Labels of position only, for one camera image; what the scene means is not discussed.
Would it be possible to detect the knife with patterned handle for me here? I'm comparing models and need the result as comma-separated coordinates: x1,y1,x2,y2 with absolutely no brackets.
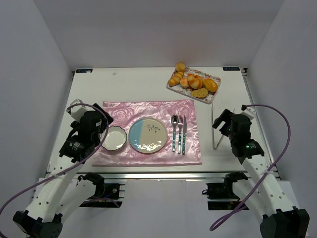
182,116,187,155

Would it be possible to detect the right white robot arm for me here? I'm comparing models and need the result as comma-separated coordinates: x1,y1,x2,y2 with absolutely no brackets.
212,105,310,238

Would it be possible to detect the floral serving tray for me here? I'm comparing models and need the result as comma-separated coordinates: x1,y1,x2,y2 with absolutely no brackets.
166,67,221,104

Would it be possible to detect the white scalloped bowl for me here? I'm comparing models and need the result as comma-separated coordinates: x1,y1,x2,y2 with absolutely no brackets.
102,126,127,151

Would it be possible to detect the glazed round bun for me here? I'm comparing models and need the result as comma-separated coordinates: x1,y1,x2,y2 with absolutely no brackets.
204,78,218,93

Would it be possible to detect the right blue table label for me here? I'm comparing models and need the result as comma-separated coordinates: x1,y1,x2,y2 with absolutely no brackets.
222,66,240,71

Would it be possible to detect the striped long bread roll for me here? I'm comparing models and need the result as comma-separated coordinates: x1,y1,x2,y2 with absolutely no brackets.
168,72,184,87

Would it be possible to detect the pink rose satin placemat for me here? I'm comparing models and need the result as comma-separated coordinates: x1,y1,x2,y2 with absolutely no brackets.
91,100,202,167

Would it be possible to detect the purple cable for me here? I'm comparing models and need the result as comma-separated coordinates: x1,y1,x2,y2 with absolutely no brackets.
0,103,109,224
209,104,291,232

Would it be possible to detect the blue table label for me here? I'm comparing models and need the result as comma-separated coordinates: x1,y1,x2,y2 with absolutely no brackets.
75,69,93,73
222,66,240,71

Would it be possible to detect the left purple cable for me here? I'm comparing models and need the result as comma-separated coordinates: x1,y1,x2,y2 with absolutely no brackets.
0,103,109,224

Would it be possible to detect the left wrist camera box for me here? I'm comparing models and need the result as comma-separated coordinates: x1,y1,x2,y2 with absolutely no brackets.
66,99,88,122

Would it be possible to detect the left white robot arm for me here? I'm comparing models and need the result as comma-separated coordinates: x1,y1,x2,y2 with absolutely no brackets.
13,102,113,238

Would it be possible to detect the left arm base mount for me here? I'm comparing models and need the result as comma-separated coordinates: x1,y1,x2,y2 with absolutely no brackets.
80,179,125,208

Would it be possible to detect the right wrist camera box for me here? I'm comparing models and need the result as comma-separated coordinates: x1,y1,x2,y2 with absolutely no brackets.
240,105,256,120

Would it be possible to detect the left blue table label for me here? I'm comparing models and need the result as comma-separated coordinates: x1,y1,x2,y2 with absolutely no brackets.
75,69,93,73

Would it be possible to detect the sliced herb bread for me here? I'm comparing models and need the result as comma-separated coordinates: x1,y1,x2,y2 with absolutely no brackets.
190,88,209,98

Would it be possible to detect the fork with patterned handle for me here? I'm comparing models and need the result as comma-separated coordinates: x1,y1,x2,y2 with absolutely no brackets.
178,115,184,154

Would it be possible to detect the small round bun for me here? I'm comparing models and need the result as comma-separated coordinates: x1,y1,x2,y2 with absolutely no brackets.
180,77,190,88

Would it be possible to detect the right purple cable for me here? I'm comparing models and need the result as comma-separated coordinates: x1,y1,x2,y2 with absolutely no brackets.
209,104,291,232

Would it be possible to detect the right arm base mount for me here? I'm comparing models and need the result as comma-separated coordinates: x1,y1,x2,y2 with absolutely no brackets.
202,172,248,211

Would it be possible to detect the round bread roll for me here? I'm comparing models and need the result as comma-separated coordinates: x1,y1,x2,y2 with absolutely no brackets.
175,62,186,72

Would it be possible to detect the blue and cream plate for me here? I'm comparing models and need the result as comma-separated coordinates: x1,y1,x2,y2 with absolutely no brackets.
128,118,168,154

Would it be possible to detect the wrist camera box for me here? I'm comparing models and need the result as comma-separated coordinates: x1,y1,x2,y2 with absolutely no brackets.
66,99,88,122
240,105,256,120

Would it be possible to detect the golden bagel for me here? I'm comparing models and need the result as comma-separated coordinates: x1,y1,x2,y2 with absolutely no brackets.
187,73,203,90

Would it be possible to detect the spoon with patterned handle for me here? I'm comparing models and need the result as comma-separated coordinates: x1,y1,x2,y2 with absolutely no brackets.
171,115,178,152

